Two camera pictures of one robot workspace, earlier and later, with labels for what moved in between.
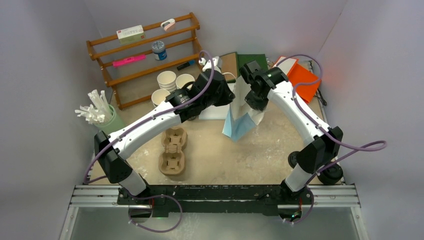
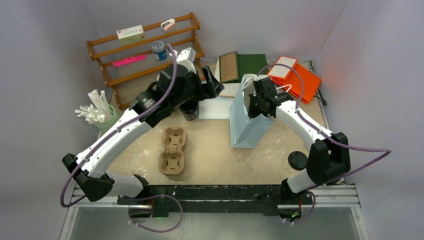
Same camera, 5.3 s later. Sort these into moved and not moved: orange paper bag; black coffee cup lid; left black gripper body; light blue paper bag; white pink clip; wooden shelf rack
Moved: left black gripper body; light blue paper bag
Not moved: black coffee cup lid; white pink clip; orange paper bag; wooden shelf rack
